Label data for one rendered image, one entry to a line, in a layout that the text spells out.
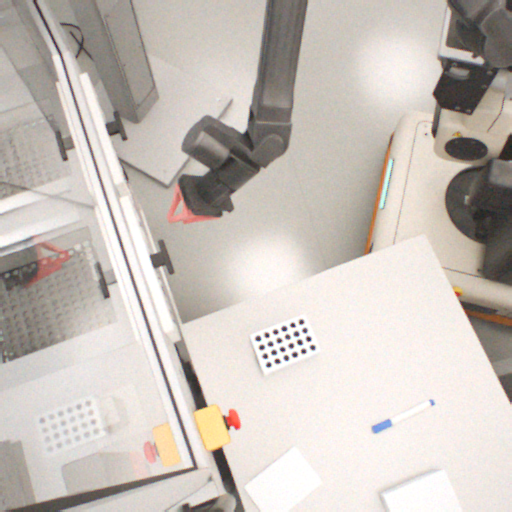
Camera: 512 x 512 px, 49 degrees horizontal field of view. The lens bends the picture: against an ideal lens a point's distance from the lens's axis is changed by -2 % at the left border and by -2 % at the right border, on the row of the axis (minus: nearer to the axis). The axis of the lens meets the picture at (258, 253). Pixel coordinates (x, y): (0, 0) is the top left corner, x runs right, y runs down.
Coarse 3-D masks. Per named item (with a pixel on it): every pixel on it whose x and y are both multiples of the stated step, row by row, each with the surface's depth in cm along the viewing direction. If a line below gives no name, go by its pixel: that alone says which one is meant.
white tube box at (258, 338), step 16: (288, 320) 117; (304, 320) 117; (256, 336) 117; (272, 336) 116; (288, 336) 119; (304, 336) 116; (256, 352) 115; (272, 352) 118; (288, 352) 115; (304, 352) 119; (272, 368) 114
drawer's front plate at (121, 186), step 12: (84, 84) 121; (96, 96) 126; (96, 108) 119; (96, 120) 118; (108, 144) 116; (108, 156) 115; (120, 168) 120; (120, 180) 113; (120, 192) 116; (132, 204) 123
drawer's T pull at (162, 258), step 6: (162, 240) 111; (162, 246) 110; (162, 252) 110; (150, 258) 110; (156, 258) 110; (162, 258) 110; (168, 258) 110; (156, 264) 109; (162, 264) 110; (168, 264) 109; (168, 270) 109; (174, 270) 109
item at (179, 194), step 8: (176, 192) 100; (184, 192) 98; (176, 200) 101; (184, 200) 98; (176, 208) 103; (184, 208) 98; (168, 216) 104; (176, 216) 102; (184, 216) 98; (192, 216) 98
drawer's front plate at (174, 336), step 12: (132, 216) 111; (132, 228) 110; (144, 240) 113; (144, 252) 108; (144, 264) 108; (156, 276) 108; (156, 288) 106; (156, 300) 105; (168, 312) 106; (168, 324) 104; (168, 336) 107
